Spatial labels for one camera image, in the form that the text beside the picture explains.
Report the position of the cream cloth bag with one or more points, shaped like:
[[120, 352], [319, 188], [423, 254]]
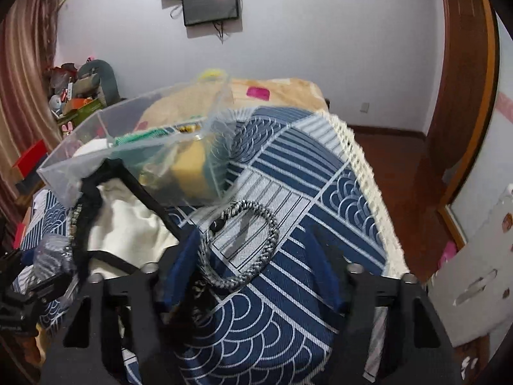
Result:
[[128, 224]]

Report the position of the black lace hair band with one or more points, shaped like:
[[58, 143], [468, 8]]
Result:
[[89, 216]]

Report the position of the clear plastic storage box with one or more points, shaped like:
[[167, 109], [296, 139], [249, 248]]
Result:
[[120, 116]]

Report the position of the green knitted item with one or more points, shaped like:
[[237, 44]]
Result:
[[138, 137]]

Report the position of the small black wall monitor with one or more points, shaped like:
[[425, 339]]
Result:
[[211, 5]]

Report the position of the brown wooden door frame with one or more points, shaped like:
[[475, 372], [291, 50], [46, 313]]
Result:
[[461, 88]]

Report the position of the yellow sponge block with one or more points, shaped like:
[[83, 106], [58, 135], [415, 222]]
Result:
[[190, 170]]

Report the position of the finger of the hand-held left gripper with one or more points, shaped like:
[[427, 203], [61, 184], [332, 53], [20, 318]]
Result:
[[141, 194]]

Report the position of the red flat box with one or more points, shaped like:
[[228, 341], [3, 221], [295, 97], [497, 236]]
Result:
[[31, 158]]

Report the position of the grey green neck pillow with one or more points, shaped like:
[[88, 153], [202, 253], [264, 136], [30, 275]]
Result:
[[106, 78]]

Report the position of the beige bed blanket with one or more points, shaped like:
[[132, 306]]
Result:
[[280, 92]]

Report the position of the white wall socket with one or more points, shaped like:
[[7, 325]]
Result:
[[365, 108]]

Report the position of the yellow green fluffy item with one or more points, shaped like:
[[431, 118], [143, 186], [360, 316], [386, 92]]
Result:
[[211, 75]]

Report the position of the brown striped curtain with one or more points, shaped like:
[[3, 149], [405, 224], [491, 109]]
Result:
[[28, 88]]

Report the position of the grey shiny crinkled cloth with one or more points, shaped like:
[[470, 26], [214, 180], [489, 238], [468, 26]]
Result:
[[52, 250]]

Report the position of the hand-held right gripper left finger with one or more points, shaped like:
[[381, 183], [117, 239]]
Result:
[[179, 266]]

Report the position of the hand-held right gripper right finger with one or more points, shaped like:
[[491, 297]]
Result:
[[325, 266]]

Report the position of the white cardboard box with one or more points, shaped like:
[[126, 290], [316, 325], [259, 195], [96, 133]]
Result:
[[477, 256]]

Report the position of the pile of assorted clutter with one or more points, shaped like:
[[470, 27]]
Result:
[[72, 96]]

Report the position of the pink square item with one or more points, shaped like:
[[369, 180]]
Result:
[[258, 92]]

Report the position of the blue white patterned blanket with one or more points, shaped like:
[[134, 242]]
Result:
[[296, 192]]

